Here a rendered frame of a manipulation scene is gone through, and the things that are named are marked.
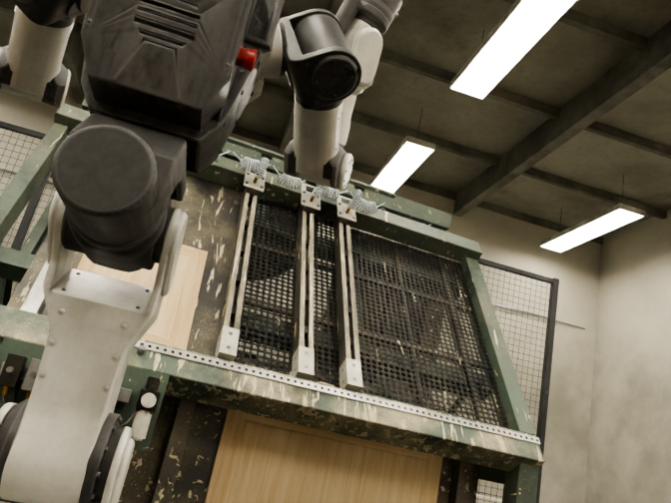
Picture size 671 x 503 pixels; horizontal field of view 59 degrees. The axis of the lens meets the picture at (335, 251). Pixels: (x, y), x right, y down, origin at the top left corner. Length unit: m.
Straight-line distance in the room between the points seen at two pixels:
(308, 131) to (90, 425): 0.61
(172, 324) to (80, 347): 1.30
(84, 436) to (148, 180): 0.39
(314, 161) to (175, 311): 1.22
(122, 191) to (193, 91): 0.20
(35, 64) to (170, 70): 0.41
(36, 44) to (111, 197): 0.52
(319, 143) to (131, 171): 0.49
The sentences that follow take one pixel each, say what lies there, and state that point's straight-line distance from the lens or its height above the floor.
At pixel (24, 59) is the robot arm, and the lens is 1.21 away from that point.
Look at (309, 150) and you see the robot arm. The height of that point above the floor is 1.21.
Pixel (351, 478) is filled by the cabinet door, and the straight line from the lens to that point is 2.45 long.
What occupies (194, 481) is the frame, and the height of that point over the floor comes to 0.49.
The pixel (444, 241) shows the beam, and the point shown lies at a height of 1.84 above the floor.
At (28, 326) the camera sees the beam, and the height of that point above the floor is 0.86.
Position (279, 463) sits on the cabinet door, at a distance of 2.36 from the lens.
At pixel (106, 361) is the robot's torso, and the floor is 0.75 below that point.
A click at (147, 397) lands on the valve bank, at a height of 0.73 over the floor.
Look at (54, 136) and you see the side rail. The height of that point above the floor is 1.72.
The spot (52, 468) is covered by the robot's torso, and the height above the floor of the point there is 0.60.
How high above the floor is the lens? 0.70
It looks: 18 degrees up
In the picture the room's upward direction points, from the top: 12 degrees clockwise
